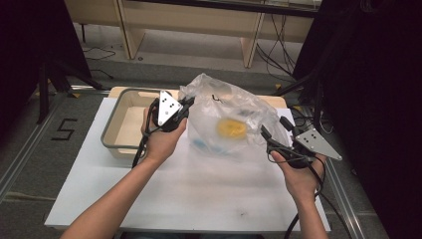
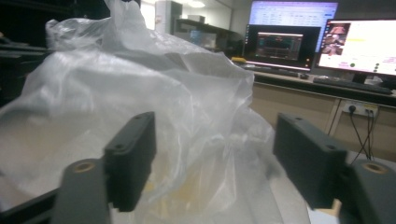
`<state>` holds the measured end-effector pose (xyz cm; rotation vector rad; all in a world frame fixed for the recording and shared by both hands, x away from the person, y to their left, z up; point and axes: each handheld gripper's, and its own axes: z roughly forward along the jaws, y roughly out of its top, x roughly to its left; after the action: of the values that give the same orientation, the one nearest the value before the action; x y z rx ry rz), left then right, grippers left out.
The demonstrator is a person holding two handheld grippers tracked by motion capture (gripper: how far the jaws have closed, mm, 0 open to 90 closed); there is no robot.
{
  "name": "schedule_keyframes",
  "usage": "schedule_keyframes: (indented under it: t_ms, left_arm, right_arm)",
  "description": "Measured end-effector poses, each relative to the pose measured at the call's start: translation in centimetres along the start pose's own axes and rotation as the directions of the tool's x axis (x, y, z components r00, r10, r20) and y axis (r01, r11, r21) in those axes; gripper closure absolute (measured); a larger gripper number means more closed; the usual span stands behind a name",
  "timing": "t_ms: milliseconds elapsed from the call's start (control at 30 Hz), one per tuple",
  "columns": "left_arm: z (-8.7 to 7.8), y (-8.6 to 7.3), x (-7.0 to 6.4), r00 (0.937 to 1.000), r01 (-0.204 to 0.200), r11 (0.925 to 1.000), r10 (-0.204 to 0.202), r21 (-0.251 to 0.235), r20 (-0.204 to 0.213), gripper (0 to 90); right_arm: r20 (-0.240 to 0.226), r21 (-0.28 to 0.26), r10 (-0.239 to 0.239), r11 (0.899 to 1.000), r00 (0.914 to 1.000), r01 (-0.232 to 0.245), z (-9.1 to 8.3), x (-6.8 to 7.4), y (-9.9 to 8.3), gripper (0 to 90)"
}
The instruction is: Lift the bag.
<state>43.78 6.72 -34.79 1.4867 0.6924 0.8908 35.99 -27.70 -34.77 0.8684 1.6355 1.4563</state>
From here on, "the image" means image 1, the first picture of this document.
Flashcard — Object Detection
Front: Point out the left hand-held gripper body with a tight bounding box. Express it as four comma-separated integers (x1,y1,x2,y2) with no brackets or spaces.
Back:
148,90,191,133

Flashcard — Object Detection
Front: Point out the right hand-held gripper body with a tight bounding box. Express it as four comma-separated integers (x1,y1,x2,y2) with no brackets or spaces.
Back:
268,128,343,170

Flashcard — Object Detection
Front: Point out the clear plastic bag yellow smiley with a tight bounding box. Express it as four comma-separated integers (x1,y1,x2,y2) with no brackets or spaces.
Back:
178,73,291,161

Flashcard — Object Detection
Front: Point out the beige basket with grey rim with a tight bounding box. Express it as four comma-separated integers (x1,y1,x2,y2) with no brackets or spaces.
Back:
100,88,174,159

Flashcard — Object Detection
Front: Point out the person's left hand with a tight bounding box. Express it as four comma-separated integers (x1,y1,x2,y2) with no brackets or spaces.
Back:
140,106,189,165

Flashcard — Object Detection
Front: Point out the person's right hand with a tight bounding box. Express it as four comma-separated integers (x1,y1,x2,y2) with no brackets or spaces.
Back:
270,150,328,203

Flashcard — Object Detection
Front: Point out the black metal stand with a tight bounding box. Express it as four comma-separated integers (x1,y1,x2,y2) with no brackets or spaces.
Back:
272,68,325,136

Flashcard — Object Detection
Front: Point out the black curtain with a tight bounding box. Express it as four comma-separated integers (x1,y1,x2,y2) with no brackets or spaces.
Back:
0,0,93,140
292,0,422,239

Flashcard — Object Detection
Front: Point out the beige wooden desk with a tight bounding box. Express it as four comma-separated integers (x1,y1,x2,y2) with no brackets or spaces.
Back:
64,0,321,69

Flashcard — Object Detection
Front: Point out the white table cover board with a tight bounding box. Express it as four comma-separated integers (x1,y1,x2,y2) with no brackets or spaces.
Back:
44,97,331,233

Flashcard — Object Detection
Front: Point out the black tripod stand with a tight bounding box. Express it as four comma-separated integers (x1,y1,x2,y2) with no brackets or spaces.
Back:
35,59,105,125

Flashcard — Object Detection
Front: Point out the metal floor rail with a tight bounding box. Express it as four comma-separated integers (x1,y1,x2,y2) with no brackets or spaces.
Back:
0,94,69,200
305,106,367,239

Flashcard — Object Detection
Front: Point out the black floor cable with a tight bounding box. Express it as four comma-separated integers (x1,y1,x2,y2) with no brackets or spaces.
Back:
90,68,114,81
83,46,117,62

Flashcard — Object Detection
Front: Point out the bundle of black cables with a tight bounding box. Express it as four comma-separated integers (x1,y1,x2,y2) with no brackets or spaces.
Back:
255,13,298,84

